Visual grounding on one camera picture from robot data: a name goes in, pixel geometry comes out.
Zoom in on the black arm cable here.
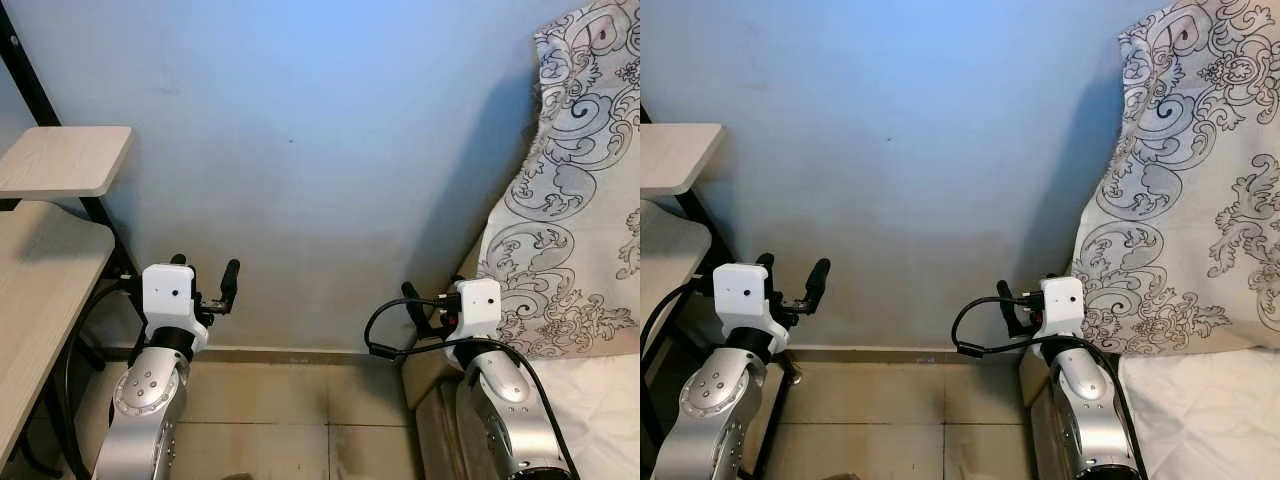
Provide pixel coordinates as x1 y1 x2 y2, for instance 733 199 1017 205
62 278 146 471
363 296 581 480
640 283 703 353
950 296 1151 480

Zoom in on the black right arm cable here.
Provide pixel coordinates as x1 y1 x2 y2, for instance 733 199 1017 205
950 296 1151 480
363 296 581 480

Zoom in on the white quilt with grey swirls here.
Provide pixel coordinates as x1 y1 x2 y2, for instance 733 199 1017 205
1070 0 1280 356
470 0 641 361

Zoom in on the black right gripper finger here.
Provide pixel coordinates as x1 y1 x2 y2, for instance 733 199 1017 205
402 282 429 333
996 280 1021 333

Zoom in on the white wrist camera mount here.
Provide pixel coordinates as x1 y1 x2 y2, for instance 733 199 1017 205
141 263 211 351
1040 277 1086 341
713 263 789 356
455 278 503 346

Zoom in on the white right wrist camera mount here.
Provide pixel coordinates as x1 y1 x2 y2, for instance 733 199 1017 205
1040 277 1086 341
455 278 503 346

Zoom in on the light wood shelf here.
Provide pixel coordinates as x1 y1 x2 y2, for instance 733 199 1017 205
0 126 134 198
640 123 728 197

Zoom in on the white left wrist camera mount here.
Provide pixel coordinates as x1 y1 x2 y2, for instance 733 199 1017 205
141 263 211 351
713 263 789 356

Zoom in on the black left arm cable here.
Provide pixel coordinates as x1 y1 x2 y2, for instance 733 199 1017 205
62 278 146 471
640 283 703 353

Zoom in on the beige wooden bed frame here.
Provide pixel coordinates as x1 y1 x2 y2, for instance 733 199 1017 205
400 350 471 480
1018 345 1063 480

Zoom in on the white bed mattress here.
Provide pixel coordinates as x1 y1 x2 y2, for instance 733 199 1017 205
1115 345 1280 480
520 350 641 480

